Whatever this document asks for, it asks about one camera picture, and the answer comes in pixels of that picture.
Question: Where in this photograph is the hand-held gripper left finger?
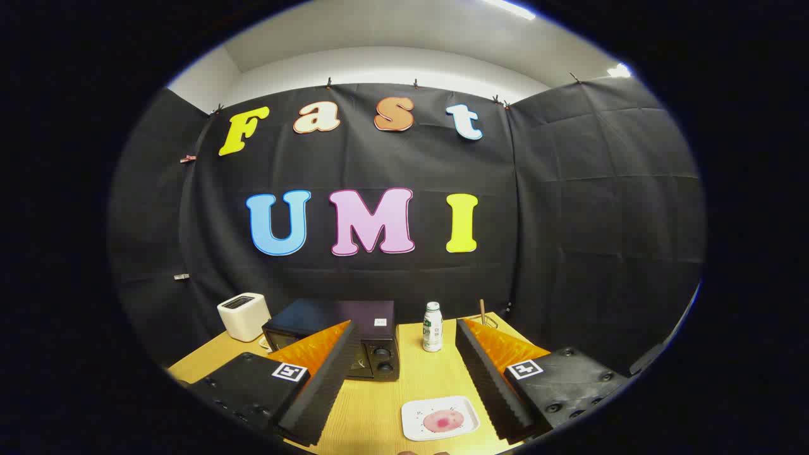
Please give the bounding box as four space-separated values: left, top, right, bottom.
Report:
188 320 361 447

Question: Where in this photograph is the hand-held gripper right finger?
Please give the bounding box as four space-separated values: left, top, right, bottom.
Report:
455 318 634 444

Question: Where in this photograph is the pink meat slice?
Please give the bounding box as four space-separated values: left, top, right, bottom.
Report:
423 409 466 434

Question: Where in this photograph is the black toaster oven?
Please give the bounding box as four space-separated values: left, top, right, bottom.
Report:
262 298 400 381

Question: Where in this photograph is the white square plate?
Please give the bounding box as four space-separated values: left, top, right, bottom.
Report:
401 396 481 442

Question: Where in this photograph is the white bread toaster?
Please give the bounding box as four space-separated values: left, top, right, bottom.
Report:
217 293 271 343

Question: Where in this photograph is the white bottle with green label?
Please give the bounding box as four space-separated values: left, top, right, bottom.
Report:
422 301 444 353

